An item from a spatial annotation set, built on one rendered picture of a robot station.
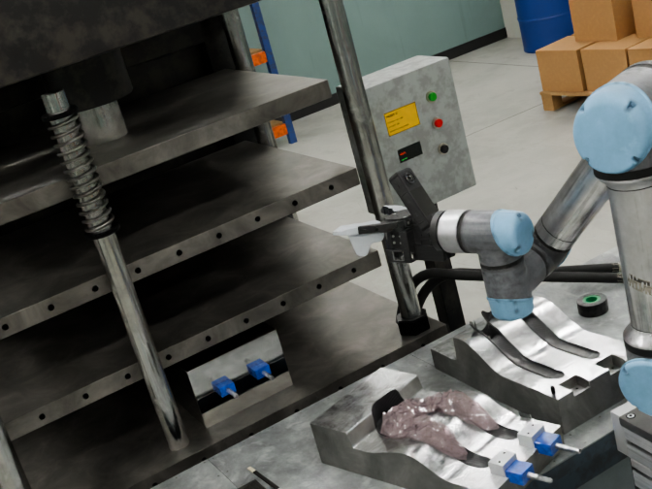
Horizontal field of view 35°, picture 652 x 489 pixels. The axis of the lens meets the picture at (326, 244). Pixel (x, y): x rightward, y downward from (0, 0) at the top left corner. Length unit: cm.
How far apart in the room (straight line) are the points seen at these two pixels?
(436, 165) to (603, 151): 156
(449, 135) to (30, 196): 123
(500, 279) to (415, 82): 131
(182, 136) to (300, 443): 82
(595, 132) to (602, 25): 597
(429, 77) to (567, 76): 457
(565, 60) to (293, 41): 283
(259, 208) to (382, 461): 79
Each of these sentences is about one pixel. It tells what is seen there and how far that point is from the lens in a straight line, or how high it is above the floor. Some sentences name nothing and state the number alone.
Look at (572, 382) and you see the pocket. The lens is 239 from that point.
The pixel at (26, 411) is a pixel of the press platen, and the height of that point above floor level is 104.
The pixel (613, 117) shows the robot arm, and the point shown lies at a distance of 150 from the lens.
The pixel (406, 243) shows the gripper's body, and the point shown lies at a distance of 182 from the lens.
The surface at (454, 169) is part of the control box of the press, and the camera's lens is 309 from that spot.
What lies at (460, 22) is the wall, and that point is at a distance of 1028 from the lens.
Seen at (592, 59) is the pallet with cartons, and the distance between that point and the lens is 735.
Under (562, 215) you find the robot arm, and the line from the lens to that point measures 179.
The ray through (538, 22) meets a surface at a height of 27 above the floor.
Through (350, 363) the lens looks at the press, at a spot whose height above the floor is 79.
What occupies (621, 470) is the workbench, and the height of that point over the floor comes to 65.
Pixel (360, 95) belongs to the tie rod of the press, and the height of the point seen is 149.
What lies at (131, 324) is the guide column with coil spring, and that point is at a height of 116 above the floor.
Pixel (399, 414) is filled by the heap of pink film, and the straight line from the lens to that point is 234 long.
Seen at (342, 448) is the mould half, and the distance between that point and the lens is 237.
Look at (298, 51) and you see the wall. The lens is 938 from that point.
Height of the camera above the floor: 208
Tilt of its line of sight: 20 degrees down
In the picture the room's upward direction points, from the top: 16 degrees counter-clockwise
